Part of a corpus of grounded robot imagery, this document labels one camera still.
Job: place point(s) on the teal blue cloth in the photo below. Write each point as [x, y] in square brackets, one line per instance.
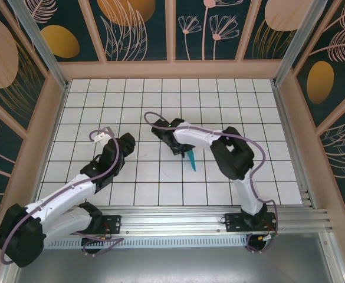
[192, 162]

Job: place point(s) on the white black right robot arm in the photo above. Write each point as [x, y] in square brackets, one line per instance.
[195, 137]

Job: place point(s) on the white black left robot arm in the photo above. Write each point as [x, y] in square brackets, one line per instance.
[69, 191]

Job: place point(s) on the grey metal panel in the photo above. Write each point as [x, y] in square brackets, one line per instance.
[172, 265]

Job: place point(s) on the aluminium side rail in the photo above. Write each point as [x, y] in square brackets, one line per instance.
[47, 147]
[294, 147]

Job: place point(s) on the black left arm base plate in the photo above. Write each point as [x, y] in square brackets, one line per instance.
[113, 224]

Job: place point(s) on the aluminium front rail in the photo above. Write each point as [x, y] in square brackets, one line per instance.
[172, 221]

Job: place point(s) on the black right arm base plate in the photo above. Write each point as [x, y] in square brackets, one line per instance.
[234, 222]

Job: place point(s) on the aluminium corner post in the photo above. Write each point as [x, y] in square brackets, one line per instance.
[299, 44]
[39, 44]

